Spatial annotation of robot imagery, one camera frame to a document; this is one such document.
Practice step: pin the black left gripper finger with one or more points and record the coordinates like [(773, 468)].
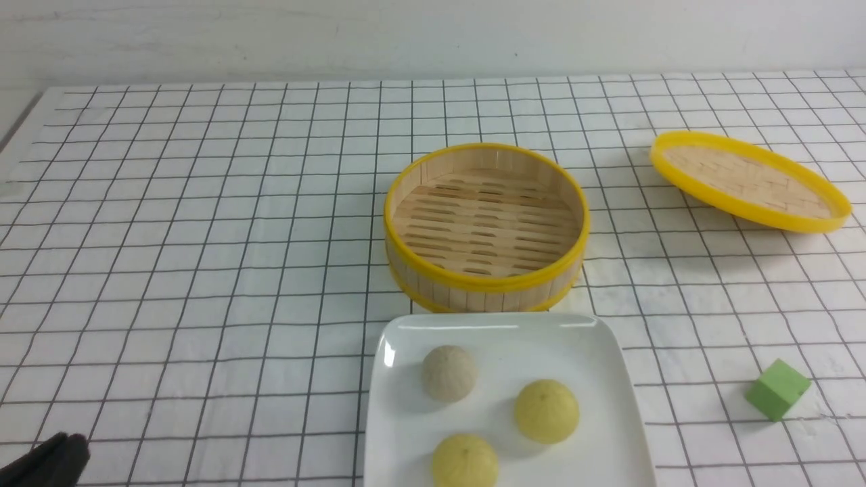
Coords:
[(59, 461)]

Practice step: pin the pale white steamed bun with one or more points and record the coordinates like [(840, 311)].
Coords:
[(448, 373)]

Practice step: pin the yellow steamed bun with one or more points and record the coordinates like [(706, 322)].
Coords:
[(546, 411), (464, 460)]

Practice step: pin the white square ceramic plate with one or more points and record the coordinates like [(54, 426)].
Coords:
[(511, 350)]

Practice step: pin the green foam cube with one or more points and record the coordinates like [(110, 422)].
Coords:
[(777, 390)]

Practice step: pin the white black grid tablecloth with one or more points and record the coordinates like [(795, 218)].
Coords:
[(194, 276)]

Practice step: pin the yellow rimmed bamboo steamer basket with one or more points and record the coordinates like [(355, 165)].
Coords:
[(486, 227)]

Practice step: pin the yellow rimmed bamboo steamer lid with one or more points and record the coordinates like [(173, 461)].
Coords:
[(750, 182)]

